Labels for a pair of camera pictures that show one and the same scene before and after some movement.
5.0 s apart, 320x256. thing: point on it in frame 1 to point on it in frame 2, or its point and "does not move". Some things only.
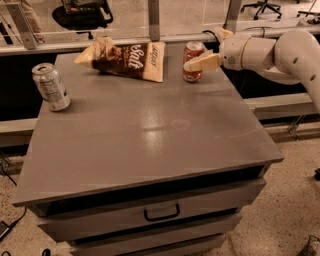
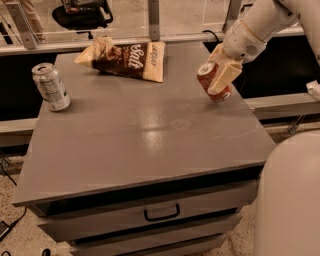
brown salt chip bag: [144, 60] does not move
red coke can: [191, 50] to [205, 74]
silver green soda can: [51, 86] does not move
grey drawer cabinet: [138, 167] does not move
